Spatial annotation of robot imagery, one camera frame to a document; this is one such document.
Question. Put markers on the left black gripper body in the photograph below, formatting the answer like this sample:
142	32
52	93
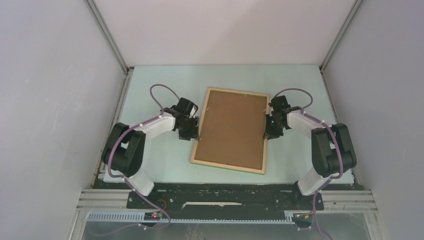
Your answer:
190	128

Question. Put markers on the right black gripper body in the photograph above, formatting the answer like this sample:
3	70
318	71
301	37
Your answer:
272	128

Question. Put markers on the wooden picture frame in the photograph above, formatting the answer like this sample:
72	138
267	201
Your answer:
195	155

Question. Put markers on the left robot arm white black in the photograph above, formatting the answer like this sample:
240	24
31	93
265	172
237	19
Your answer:
123	152

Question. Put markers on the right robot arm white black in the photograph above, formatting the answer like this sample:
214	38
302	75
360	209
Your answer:
332	150

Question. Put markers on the aluminium base extrusion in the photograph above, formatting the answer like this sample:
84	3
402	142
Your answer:
334	201

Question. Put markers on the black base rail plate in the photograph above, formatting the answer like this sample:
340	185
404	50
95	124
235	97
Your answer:
227	201

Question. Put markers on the grey cable duct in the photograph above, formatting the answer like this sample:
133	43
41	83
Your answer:
145	217

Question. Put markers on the right aluminium corner post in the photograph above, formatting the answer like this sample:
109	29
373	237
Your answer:
341	33

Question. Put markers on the aluminium corner post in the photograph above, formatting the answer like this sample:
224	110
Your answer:
106	33
341	33

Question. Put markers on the left aluminium corner post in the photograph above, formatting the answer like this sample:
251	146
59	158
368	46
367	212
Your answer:
106	33

